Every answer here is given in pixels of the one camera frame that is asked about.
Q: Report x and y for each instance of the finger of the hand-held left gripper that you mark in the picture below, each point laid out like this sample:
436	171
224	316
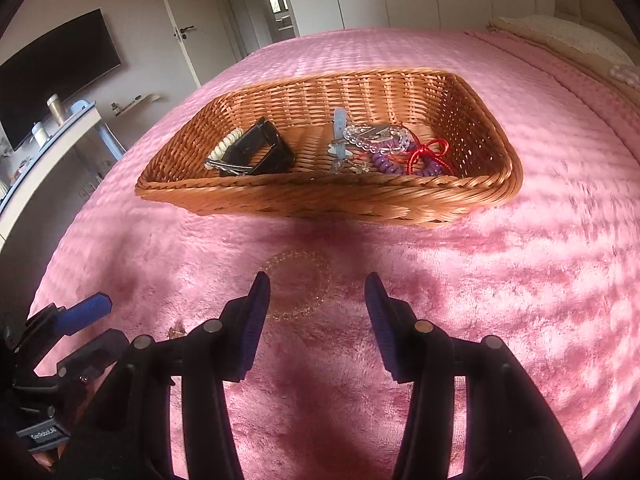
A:
95	350
85	310

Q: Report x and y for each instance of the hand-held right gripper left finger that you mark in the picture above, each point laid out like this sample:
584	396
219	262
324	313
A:
250	330

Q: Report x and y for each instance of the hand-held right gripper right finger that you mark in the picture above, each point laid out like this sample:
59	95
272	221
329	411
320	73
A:
385	330

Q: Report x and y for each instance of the small gold square pendant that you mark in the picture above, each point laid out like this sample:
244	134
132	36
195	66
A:
177	333

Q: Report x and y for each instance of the brown wicker basket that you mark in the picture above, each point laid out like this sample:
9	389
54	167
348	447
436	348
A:
310	200

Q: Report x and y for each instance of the black hair clip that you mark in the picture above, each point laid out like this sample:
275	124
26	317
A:
260	150

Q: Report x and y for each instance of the light blue hair clip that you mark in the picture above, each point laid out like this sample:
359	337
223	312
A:
339	122

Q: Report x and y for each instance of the white curved desk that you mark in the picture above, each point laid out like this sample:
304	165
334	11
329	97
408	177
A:
55	160

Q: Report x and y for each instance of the small white bottle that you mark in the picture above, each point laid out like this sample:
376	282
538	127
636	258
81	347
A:
40	134

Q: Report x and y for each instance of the steel thermos bottle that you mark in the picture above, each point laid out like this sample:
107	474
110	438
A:
56	109

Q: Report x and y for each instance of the white room door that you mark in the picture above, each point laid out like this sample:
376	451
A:
200	20

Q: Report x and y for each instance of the white floral pillow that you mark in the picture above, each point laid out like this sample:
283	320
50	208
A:
565	35

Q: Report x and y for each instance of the purple striped pillow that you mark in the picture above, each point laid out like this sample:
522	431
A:
625	74

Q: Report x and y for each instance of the beige bed headboard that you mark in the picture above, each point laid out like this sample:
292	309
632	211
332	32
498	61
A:
580	2

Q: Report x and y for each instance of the small wooden wall shelf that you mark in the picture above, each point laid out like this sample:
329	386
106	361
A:
137	105

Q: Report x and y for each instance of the black wall television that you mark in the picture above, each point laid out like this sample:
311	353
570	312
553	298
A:
55	75

